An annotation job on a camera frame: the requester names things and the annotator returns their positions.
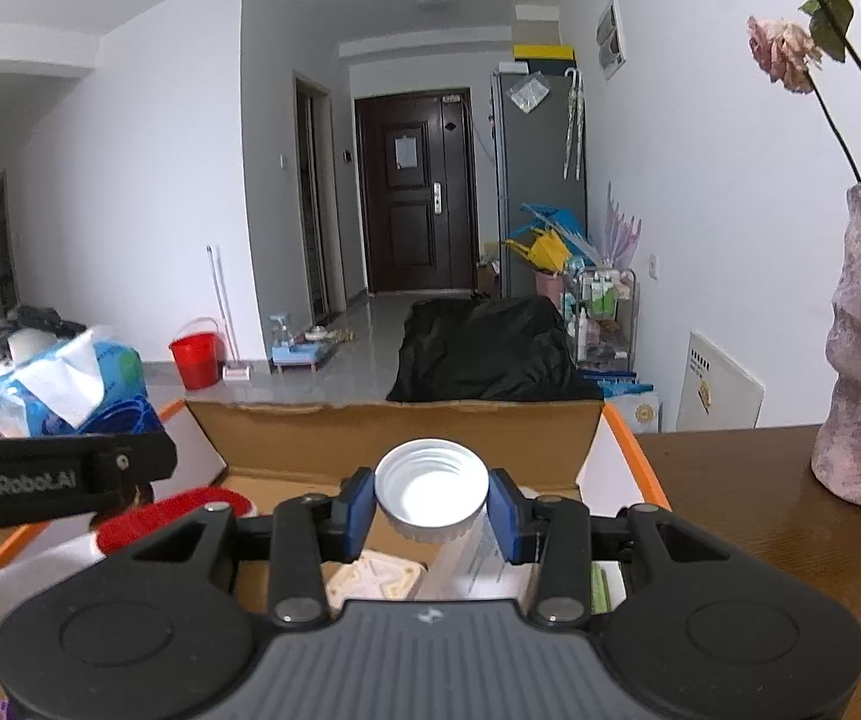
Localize white folded umbrella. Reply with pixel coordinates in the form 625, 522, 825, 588
563, 67, 587, 181

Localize blue and yellow umbrella pile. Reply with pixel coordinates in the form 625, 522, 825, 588
503, 202, 589, 275

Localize red bucket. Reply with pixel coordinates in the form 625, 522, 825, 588
169, 317, 225, 391

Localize grey refrigerator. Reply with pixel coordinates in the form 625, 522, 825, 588
491, 67, 589, 299

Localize clear plastic bottle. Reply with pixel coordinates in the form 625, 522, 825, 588
415, 510, 536, 605

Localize blue low stool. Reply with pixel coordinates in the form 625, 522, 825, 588
271, 341, 334, 372

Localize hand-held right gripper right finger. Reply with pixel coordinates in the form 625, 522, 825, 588
486, 467, 739, 629

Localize white board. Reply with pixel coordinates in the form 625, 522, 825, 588
676, 330, 765, 432

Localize clear plastic bag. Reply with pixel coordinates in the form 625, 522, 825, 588
509, 73, 551, 115

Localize dark brown entrance door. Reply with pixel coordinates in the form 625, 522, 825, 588
353, 88, 476, 295

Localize white plastic bottle cap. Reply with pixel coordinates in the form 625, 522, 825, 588
374, 439, 490, 545

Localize green packet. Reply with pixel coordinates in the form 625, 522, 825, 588
589, 562, 630, 612

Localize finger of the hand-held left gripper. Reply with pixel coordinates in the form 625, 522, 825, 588
85, 431, 178, 500

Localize white wall panel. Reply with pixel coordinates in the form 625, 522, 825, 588
595, 0, 628, 82

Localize blue and white package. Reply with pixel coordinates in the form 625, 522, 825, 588
595, 371, 660, 428

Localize red and orange cardboard box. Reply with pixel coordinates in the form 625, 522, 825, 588
0, 399, 673, 616

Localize pink bin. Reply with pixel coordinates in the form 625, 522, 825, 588
535, 270, 570, 308

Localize black bag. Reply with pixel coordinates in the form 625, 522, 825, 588
386, 296, 604, 402

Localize cream square plastic piece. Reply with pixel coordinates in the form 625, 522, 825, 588
325, 549, 431, 608

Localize white mop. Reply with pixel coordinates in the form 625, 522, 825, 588
207, 244, 250, 382

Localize blue tissue pack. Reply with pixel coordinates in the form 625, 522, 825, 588
0, 326, 150, 440

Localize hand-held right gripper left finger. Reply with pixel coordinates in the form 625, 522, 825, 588
126, 467, 379, 629

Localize metal cart with bottles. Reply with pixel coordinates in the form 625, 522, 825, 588
563, 266, 637, 376

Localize dried pink roses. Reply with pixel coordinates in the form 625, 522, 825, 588
746, 0, 861, 196

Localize pale purple umbrella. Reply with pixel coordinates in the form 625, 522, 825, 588
602, 181, 643, 267

